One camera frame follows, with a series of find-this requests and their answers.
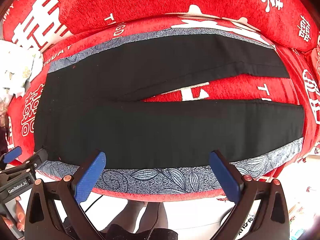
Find white floral cloth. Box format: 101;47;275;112
0;40;43;103

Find person's left hand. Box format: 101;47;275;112
1;196;25;232

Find red sofa back cushion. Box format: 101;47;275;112
3;0;318;51

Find person's legs in stockings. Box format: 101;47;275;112
100;200;178;240

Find black cable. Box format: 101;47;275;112
83;194;104;213

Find black pants with patterned trim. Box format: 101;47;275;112
34;28;305;195

